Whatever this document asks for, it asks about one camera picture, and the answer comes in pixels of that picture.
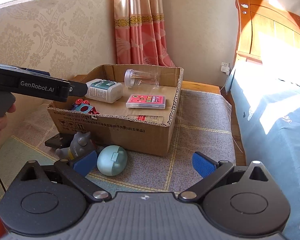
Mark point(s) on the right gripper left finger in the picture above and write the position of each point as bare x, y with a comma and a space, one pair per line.
73, 173

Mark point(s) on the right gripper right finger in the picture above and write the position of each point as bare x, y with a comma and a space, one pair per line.
213, 174

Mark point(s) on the grey rubber animal toy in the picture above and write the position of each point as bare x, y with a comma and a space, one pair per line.
80, 146

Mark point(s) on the black rectangular device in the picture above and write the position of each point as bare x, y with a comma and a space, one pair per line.
60, 140

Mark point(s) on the mint green oval case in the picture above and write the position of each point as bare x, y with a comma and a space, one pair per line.
112, 160

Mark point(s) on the red wooden toy train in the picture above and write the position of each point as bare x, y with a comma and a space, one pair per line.
86, 109

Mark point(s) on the medical cotton swab container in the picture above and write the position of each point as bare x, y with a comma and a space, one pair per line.
104, 90

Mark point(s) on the pink card pack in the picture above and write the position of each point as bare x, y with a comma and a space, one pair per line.
146, 101

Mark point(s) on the clear plastic jar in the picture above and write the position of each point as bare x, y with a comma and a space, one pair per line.
137, 77

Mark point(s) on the pill bottle silver cap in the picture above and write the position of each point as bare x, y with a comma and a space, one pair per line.
148, 118

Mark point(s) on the checked blanket on table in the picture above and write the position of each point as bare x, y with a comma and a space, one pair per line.
202, 124

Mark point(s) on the brown cardboard box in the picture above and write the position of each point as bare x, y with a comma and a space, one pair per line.
112, 126

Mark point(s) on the blue bed sheet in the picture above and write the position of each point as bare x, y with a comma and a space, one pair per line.
268, 113

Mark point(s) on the pink patterned curtain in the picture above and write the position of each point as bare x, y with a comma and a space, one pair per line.
140, 33

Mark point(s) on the wooden bed headboard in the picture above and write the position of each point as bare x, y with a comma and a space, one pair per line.
258, 16

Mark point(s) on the white wall plug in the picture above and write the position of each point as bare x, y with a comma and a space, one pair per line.
225, 68

